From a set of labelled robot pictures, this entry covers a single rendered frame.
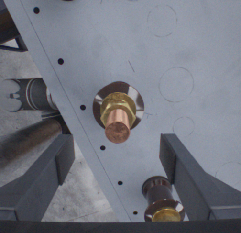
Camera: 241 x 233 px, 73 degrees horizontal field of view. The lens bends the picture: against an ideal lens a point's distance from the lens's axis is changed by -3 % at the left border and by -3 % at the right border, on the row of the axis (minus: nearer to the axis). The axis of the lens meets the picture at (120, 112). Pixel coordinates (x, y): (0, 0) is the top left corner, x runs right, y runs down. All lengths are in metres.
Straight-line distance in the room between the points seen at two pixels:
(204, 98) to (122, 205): 0.36
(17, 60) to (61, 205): 1.84
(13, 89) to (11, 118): 1.60
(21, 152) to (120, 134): 0.36
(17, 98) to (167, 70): 0.45
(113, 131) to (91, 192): 2.16
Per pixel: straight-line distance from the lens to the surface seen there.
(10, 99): 0.62
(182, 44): 0.41
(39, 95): 0.55
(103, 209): 2.51
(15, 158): 0.50
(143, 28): 0.40
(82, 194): 2.38
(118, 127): 0.19
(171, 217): 0.42
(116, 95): 0.29
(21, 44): 1.87
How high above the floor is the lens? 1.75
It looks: 75 degrees down
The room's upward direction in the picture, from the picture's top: 180 degrees clockwise
